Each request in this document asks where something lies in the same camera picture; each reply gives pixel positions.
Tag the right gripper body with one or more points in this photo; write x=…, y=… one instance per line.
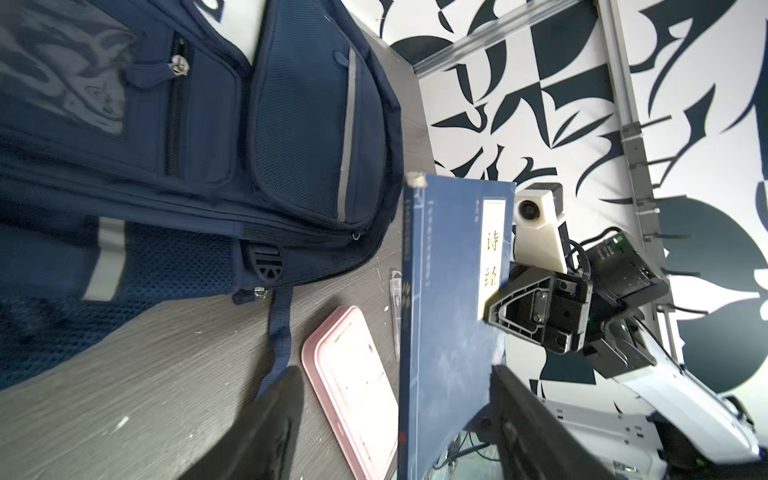
x=594, y=312

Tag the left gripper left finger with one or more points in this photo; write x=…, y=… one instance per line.
x=261, y=442

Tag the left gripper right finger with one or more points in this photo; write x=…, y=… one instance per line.
x=531, y=442

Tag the dark blue book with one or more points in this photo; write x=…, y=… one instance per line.
x=457, y=249

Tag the navy blue student backpack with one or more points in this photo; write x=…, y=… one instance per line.
x=165, y=150

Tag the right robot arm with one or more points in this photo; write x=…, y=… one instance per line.
x=700, y=429

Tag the pink pencil case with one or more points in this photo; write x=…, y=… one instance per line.
x=347, y=375

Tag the clear plastic pen box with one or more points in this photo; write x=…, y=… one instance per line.
x=395, y=291

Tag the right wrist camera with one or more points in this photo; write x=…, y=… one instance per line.
x=541, y=237

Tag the wall hook rack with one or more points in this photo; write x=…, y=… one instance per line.
x=645, y=203

